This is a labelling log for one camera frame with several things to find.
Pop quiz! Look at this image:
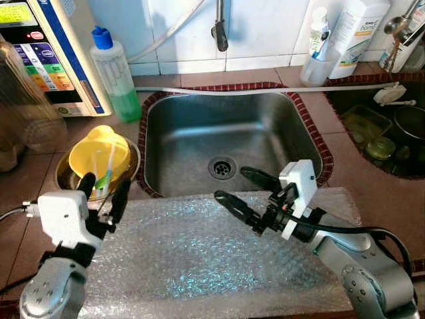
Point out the straight white tube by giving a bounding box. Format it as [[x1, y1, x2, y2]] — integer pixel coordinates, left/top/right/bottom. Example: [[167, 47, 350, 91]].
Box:
[[133, 82, 394, 94]]

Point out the yellow plastic bowl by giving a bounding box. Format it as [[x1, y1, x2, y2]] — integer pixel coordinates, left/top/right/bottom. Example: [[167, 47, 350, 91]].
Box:
[[68, 125, 132, 182]]

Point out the small white squeeze bottle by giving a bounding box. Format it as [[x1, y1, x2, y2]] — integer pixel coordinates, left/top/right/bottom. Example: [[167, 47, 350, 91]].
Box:
[[307, 7, 332, 62]]

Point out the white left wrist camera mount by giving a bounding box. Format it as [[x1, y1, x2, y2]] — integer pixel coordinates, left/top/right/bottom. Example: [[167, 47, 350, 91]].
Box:
[[36, 190, 91, 251]]

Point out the clear bubble wrap sheet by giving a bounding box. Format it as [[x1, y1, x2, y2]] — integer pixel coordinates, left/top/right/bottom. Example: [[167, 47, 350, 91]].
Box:
[[80, 187, 363, 319]]

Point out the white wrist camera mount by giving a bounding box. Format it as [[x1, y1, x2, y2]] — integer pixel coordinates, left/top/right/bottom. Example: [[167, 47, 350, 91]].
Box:
[[278, 159, 319, 241], [36, 190, 91, 251]]

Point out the large white detergent bottle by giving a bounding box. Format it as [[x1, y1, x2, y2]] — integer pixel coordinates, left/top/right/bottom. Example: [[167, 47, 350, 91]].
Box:
[[329, 0, 392, 80]]

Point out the dark round pot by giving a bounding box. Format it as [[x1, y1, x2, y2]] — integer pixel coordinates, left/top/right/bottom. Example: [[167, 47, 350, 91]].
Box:
[[393, 106, 425, 144]]

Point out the dark tiled wash basin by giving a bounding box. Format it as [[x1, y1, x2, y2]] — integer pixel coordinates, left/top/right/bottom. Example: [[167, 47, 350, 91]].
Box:
[[325, 78, 425, 181]]

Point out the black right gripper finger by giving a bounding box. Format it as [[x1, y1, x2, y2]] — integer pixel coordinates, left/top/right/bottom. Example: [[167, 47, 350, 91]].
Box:
[[240, 166, 284, 194], [213, 190, 268, 235]]

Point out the curved white hose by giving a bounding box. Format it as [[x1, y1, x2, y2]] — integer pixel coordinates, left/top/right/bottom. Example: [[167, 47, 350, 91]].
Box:
[[126, 0, 208, 64]]

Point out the steel ladle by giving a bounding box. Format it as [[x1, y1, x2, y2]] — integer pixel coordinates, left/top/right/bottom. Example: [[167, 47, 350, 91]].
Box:
[[384, 0, 423, 67]]

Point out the stainless steel sink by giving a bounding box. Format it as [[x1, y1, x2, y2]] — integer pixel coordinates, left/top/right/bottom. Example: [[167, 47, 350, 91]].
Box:
[[141, 90, 325, 199]]

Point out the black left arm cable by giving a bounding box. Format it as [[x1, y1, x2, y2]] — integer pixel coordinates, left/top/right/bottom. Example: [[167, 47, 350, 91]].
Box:
[[0, 202, 41, 224]]

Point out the white printed bottle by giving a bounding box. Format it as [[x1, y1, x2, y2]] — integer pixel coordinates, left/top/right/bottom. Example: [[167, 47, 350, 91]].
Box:
[[379, 0, 425, 74]]

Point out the round steel bowl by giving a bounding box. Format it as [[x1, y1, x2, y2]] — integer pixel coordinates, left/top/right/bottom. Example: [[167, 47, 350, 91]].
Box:
[[54, 140, 142, 203]]

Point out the dark metal faucet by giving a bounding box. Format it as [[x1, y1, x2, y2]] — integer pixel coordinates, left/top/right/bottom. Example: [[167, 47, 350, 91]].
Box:
[[211, 0, 230, 53]]

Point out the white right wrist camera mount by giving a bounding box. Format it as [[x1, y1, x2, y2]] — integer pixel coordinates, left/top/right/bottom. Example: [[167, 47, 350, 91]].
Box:
[[278, 159, 319, 241]]

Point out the rectangular glass container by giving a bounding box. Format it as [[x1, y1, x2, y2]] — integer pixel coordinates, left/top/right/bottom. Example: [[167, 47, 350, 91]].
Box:
[[341, 104, 393, 144]]

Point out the green soap bottle blue cap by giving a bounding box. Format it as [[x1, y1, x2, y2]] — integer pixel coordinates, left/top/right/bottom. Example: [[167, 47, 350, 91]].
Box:
[[90, 25, 143, 124]]

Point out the round glass cup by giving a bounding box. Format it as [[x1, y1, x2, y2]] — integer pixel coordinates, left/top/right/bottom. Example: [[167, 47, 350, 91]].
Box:
[[363, 136, 398, 162]]

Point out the clear plastic cup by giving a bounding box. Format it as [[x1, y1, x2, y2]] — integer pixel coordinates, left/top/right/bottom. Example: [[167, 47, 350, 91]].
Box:
[[300, 40, 340, 88]]

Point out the white blue water ionizer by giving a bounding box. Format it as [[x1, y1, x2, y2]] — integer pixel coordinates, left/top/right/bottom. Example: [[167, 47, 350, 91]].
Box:
[[0, 0, 112, 118]]

